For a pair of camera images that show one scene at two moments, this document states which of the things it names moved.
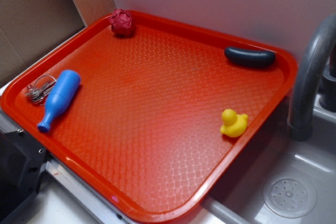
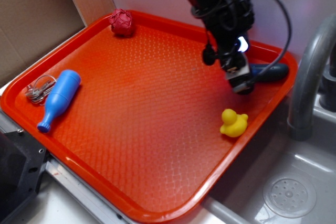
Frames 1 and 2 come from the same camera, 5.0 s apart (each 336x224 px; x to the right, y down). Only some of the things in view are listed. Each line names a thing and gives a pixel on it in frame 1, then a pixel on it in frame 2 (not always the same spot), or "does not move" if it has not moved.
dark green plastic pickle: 250,57 -> 279,72
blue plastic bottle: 60,97 does not move
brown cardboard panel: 38,10 does not move
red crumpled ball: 122,23 does not move
